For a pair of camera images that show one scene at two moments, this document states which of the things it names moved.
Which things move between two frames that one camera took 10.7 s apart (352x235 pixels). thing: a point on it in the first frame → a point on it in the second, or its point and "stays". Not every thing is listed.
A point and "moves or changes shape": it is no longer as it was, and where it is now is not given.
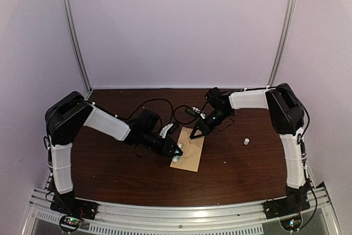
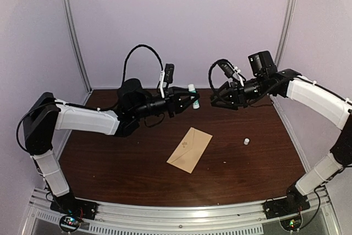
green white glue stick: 176,158 → 191,87
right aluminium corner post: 285,26 stays
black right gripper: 203,126 → 237,94
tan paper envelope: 191,149 moves or changes shape
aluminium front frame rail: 118,218 stays
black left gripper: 165,148 → 172,99
